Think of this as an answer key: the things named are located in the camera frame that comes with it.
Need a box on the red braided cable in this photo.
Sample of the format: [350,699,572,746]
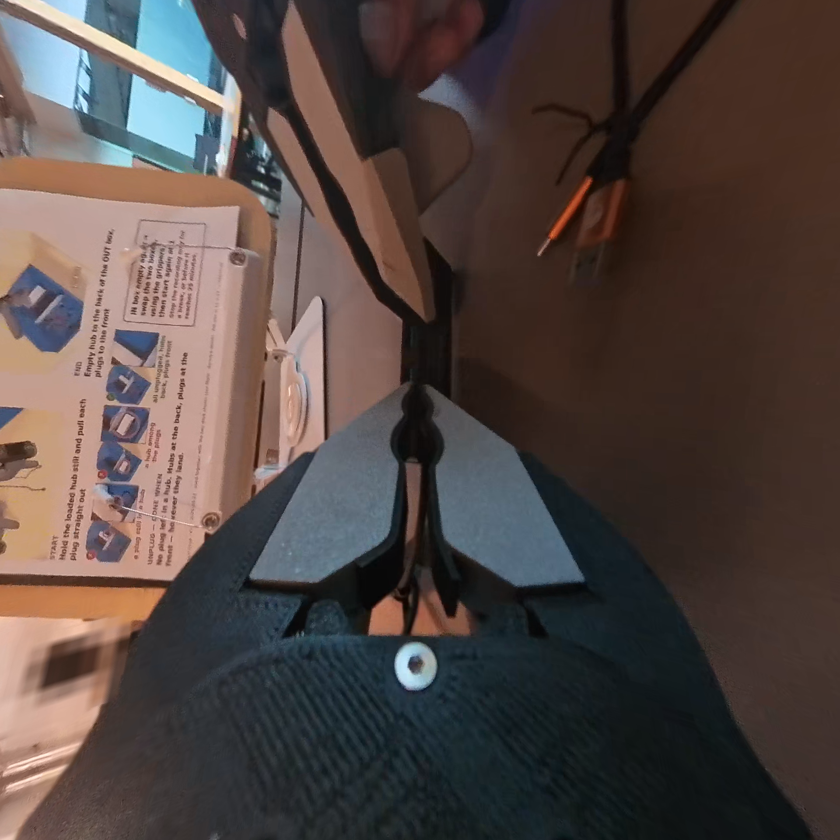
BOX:
[532,0,742,280]

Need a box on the black plastic usb hub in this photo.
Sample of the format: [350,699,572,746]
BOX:
[392,238,455,636]

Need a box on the person's right hand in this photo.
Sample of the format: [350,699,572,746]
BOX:
[366,0,488,94]

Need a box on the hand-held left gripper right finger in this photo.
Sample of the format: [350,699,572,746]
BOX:
[420,385,586,618]

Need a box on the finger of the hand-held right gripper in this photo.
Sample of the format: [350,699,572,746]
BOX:
[282,3,437,324]
[264,107,422,320]

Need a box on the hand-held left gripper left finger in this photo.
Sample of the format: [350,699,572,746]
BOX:
[248,384,414,611]

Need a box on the printed instruction sheet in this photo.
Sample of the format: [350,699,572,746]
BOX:
[0,189,245,581]

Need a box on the white stand base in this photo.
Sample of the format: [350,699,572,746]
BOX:
[262,295,328,487]

